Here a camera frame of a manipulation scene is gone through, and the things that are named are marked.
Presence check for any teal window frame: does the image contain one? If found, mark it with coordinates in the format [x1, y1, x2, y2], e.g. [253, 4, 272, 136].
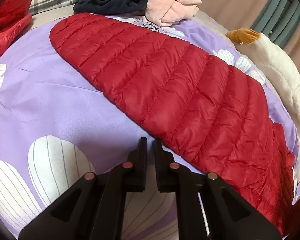
[251, 0, 300, 48]

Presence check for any pink folded garment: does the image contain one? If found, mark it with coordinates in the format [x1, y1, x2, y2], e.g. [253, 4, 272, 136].
[144, 0, 202, 27]

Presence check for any red quilted down jacket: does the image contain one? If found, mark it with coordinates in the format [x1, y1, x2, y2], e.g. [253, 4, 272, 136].
[49, 13, 294, 233]

